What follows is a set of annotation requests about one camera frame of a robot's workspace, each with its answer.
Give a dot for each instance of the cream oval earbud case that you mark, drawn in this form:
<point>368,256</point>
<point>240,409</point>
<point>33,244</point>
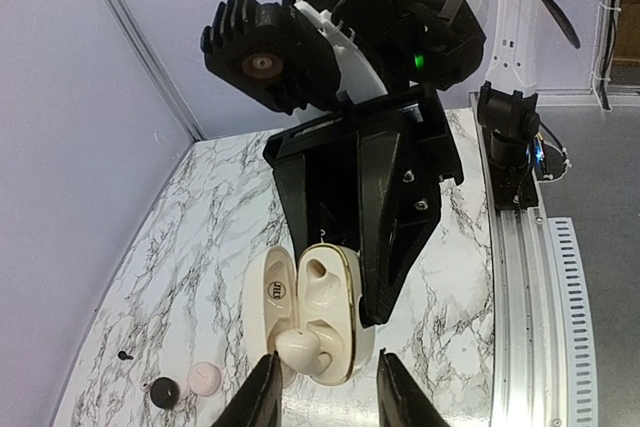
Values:
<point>320,292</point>

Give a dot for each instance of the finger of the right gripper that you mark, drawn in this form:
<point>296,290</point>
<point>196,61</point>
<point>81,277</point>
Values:
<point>399,208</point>
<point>290,176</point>

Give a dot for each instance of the right corner frame post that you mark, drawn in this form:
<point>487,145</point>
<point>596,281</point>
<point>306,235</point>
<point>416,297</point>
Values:
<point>154,68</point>

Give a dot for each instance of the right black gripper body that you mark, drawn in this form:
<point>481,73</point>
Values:
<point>330,145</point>

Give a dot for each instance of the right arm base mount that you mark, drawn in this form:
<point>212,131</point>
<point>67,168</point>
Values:
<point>521,150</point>

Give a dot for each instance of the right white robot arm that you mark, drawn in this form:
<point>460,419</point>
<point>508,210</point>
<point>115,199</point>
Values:
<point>426,43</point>

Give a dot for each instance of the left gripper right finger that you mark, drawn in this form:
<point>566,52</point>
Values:
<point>401,401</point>

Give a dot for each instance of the black round earbud case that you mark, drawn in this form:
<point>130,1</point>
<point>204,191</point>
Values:
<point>164,393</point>

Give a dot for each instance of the black earbud far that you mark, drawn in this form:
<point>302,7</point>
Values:
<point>125,355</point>

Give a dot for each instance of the aluminium front rail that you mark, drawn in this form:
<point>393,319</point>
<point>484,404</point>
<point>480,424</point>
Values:
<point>545,370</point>

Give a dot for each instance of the pink round earbud case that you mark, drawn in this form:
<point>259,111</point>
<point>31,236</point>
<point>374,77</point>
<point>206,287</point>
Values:
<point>204,378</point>

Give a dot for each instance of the white earbud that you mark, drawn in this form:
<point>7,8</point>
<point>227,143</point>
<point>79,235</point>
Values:
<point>302,351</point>

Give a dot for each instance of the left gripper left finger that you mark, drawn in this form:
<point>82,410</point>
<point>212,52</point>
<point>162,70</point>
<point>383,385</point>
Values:
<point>258,402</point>

